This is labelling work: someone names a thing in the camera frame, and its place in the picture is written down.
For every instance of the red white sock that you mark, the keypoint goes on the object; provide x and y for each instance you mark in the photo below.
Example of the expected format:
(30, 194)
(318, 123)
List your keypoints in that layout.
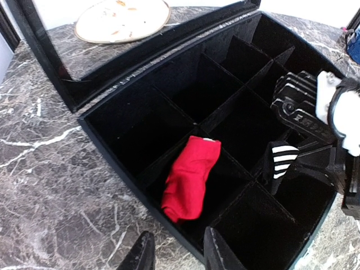
(185, 186)

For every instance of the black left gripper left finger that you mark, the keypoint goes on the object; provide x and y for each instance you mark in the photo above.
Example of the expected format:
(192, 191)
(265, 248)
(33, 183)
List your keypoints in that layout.
(142, 254)

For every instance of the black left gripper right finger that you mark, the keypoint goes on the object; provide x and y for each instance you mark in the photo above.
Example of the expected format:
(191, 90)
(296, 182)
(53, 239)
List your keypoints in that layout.
(217, 254)

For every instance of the black striped sock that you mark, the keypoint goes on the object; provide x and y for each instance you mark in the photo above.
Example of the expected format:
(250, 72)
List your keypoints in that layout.
(273, 165)

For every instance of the round beige decorated plate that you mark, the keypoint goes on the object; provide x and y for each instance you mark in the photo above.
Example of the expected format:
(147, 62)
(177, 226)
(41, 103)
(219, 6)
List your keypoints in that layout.
(121, 21)

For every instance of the left black frame post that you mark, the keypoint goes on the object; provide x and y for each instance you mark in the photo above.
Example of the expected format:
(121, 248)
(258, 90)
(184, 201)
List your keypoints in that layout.
(8, 31)

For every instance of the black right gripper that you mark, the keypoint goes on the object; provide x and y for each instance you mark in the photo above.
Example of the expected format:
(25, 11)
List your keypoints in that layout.
(322, 158)

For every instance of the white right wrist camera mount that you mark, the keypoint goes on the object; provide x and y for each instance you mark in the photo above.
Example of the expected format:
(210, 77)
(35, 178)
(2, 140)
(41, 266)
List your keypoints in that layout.
(337, 105)

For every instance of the dark blue mug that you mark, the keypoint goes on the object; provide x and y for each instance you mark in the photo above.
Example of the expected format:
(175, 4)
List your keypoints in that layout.
(352, 43)

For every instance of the black glass-lid display case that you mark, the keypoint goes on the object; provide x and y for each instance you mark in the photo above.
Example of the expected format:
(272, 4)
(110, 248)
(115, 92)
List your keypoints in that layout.
(212, 76)

